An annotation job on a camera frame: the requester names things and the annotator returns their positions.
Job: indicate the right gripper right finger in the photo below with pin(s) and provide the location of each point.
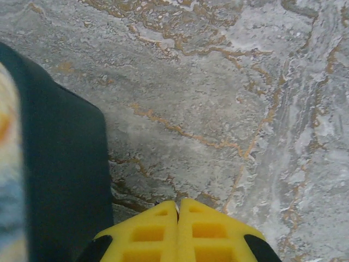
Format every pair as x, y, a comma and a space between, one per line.
212, 237

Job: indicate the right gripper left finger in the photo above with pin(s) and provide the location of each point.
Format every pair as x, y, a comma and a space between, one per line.
152, 237

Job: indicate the dark blue patterned tray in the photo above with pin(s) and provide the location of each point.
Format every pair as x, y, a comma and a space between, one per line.
65, 163

